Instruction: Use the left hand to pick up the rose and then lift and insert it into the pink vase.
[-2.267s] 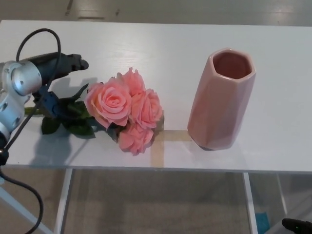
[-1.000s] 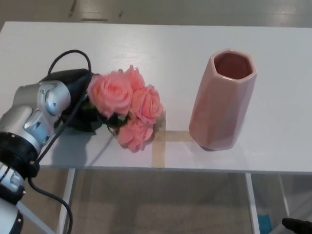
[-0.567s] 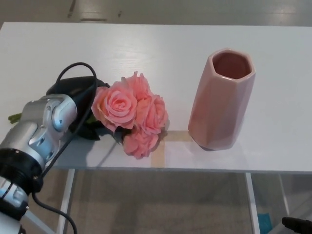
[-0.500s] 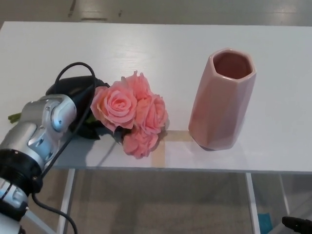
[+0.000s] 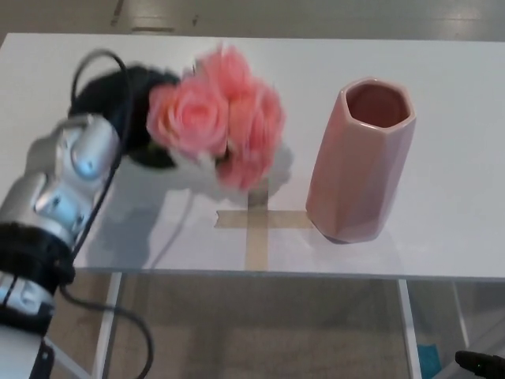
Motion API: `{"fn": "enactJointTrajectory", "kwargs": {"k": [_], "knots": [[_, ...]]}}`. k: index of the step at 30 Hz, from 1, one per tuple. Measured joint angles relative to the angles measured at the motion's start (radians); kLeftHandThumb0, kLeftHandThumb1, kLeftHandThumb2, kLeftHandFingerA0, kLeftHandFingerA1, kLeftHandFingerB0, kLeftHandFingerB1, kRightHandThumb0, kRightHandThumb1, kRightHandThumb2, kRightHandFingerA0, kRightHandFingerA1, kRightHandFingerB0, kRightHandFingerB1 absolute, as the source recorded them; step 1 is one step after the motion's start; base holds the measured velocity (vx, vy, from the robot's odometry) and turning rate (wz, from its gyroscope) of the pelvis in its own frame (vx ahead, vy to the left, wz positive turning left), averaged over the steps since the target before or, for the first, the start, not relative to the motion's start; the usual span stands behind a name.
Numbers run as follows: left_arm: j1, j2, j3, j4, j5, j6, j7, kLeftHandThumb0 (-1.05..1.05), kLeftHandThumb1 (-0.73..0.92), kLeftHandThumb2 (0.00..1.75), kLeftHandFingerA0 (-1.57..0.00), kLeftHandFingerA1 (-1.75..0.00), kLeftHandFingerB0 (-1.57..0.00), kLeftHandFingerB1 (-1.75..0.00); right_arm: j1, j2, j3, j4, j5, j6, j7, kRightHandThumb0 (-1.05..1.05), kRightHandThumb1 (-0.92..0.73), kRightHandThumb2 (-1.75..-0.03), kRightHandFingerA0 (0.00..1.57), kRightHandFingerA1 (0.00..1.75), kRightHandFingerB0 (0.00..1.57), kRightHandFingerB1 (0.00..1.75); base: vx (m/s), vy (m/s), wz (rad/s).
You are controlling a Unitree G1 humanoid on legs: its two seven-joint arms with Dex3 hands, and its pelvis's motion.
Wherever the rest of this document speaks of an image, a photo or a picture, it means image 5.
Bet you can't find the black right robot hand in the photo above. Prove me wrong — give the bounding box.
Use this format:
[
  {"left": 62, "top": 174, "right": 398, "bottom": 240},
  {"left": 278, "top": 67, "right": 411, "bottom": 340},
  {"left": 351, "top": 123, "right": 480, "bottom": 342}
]
[{"left": 454, "top": 350, "right": 505, "bottom": 379}]

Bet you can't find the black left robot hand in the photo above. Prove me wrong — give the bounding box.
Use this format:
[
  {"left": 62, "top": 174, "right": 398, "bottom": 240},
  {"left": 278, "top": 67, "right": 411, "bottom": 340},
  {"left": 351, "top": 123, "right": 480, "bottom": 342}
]
[{"left": 70, "top": 65, "right": 182, "bottom": 171}]

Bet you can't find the pink artificial rose bouquet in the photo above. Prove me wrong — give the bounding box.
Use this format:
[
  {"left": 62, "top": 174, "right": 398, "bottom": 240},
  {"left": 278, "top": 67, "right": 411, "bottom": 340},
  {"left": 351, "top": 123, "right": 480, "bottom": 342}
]
[{"left": 145, "top": 43, "right": 287, "bottom": 193}]

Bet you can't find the pink faceted ceramic vase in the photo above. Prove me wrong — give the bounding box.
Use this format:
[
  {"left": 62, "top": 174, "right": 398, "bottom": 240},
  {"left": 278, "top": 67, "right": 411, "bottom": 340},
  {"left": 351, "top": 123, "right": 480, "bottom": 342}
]
[{"left": 305, "top": 77, "right": 417, "bottom": 244}]

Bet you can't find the thin white table leg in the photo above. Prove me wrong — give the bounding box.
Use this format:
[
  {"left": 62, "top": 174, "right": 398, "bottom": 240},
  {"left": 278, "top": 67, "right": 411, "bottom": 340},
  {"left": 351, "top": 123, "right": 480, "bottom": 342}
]
[{"left": 453, "top": 280, "right": 472, "bottom": 348}]

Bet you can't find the blue floor tape patch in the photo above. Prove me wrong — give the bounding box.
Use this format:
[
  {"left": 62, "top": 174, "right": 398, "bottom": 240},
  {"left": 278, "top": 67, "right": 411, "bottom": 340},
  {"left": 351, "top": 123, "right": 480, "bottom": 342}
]
[{"left": 417, "top": 343, "right": 441, "bottom": 379}]

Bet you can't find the beige horizontal tape strip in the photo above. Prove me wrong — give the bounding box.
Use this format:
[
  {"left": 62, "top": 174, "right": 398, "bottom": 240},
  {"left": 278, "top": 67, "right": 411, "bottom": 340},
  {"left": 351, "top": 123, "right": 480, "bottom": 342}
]
[{"left": 215, "top": 209, "right": 316, "bottom": 231}]

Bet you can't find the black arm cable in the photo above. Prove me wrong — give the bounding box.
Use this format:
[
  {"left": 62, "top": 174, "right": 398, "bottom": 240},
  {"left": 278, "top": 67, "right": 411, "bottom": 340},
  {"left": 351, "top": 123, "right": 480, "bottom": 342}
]
[{"left": 62, "top": 49, "right": 155, "bottom": 379}]

